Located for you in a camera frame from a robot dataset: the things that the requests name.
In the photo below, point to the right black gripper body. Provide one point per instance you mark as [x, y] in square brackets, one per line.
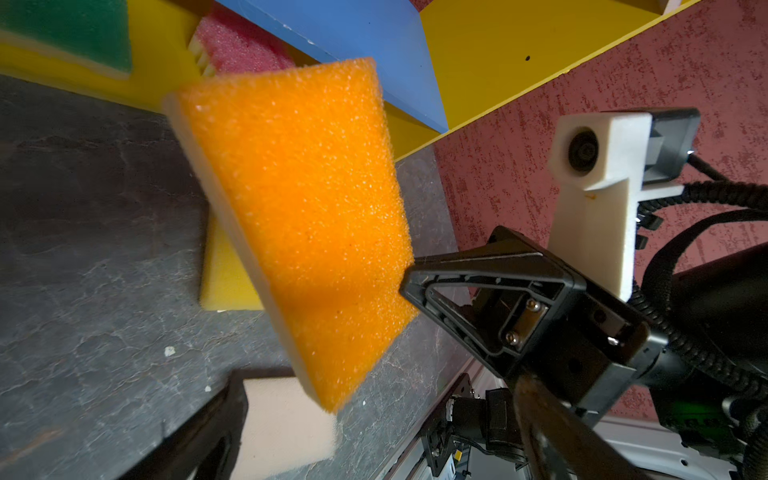
[595, 354]

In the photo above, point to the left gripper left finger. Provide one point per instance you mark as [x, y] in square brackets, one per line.
[206, 446]

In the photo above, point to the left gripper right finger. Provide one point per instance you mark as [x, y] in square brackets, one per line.
[557, 444]

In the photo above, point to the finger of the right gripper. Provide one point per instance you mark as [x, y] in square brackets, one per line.
[499, 300]

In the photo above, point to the dark yellow sponge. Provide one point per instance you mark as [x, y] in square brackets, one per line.
[225, 284]

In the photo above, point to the orange sponge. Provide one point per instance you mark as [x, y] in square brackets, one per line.
[297, 166]

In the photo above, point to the smiley face sponge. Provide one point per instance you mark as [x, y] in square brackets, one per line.
[226, 43]

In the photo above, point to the green yellow sponge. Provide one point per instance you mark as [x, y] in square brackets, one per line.
[92, 34]

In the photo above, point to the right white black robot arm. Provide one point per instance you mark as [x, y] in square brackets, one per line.
[709, 384]

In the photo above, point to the yellow shelf pink blue boards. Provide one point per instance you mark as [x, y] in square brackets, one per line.
[440, 68]

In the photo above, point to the pale pink sponge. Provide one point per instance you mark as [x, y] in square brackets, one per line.
[284, 429]

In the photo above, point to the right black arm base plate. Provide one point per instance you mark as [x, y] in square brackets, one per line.
[461, 419]

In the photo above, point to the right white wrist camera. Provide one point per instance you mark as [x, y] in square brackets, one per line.
[606, 164]

